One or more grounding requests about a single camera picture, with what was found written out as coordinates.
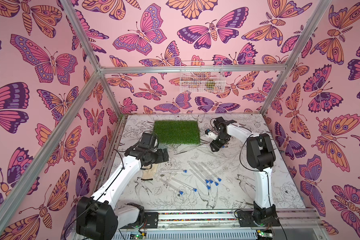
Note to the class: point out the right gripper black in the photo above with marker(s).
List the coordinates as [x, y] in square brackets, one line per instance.
[217, 142]

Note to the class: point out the green object in basket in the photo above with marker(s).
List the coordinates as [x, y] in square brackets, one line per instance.
[211, 86]

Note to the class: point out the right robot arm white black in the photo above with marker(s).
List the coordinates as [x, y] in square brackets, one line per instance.
[260, 156]

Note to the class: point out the white wire basket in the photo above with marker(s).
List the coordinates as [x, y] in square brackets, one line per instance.
[193, 78]

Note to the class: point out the test tube blue stopper centre two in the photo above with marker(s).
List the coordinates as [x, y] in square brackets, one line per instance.
[205, 173]

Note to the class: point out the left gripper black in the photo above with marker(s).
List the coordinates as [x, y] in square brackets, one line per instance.
[160, 158]

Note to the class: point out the test tube blue stopper left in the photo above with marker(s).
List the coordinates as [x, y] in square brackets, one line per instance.
[174, 170]

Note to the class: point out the test tube blue stopper front-left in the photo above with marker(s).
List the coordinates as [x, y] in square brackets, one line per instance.
[168, 185]

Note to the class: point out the test tube blue stopper centre three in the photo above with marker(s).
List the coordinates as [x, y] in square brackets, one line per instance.
[216, 177]

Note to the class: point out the test tube blue stopper front-middle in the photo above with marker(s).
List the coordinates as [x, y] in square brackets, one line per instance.
[184, 184]

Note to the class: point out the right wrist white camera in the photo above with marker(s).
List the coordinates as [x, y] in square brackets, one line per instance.
[211, 134]

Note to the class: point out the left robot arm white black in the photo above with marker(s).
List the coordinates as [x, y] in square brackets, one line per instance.
[98, 218]

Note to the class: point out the green artificial grass mat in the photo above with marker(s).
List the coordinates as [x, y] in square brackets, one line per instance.
[177, 132]

